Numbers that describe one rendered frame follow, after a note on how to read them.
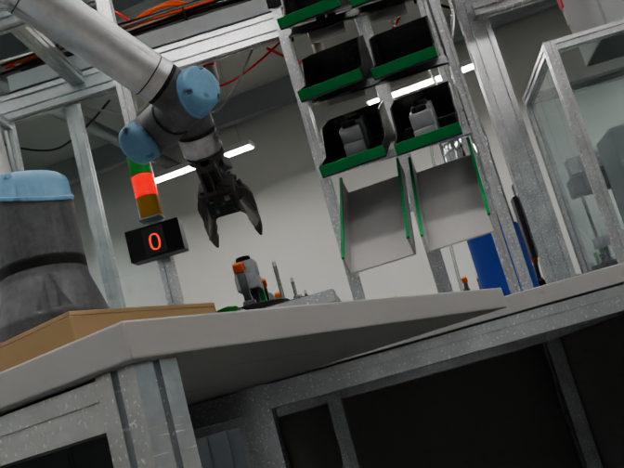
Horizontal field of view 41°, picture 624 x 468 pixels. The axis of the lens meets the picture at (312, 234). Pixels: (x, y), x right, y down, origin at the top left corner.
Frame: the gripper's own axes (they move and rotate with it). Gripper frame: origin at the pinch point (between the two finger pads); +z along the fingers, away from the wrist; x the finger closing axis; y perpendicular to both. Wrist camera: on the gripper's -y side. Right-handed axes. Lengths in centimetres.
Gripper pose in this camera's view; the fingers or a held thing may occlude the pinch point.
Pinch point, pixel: (238, 235)
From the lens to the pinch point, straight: 171.9
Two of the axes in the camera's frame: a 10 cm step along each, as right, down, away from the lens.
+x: 9.6, -2.8, -0.6
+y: 0.9, 4.9, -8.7
